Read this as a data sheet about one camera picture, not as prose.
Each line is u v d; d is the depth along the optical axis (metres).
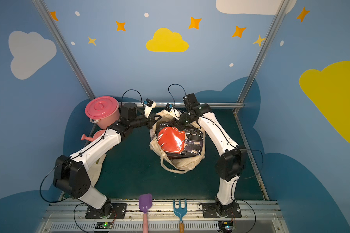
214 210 0.74
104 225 0.71
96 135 0.92
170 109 0.69
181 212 0.73
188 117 0.65
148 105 0.68
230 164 0.48
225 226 0.72
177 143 0.78
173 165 0.71
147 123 0.72
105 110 0.95
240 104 1.15
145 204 0.76
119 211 0.75
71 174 0.45
